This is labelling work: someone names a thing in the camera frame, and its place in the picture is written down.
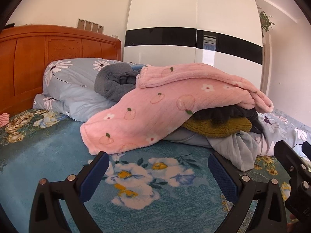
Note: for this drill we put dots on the grey wall switch panels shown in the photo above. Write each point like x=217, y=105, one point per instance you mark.
x=91, y=25

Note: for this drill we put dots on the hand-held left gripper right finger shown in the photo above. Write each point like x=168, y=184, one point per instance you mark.
x=222, y=178

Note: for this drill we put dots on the wooden headboard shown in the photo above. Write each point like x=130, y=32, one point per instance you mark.
x=48, y=60

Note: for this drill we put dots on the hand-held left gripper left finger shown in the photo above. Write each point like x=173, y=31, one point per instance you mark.
x=93, y=178

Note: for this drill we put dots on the white and black wardrobe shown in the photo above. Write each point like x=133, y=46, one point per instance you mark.
x=194, y=31

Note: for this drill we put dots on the pink fleece pajama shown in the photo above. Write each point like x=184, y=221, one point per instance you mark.
x=160, y=102

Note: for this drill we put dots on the teal floral bed blanket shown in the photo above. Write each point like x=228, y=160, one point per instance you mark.
x=150, y=194

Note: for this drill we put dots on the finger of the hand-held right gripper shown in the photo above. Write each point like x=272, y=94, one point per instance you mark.
x=285, y=154
x=307, y=149

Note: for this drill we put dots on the mustard yellow knit sweater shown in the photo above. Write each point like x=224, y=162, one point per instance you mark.
x=218, y=128

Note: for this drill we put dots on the pink checked cloth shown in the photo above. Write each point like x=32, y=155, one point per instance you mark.
x=3, y=120

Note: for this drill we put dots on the hanging green plant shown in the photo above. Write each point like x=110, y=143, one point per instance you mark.
x=266, y=21

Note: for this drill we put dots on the light blue daisy quilt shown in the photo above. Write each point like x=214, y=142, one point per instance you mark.
x=73, y=87
x=284, y=128

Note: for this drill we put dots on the blue garment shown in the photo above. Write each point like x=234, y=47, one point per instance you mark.
x=136, y=66

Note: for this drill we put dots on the small black object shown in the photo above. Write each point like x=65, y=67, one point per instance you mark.
x=9, y=25

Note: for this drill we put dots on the light grey garment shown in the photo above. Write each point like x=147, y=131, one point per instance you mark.
x=233, y=148

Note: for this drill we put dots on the black garment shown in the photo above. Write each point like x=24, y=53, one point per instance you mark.
x=230, y=114

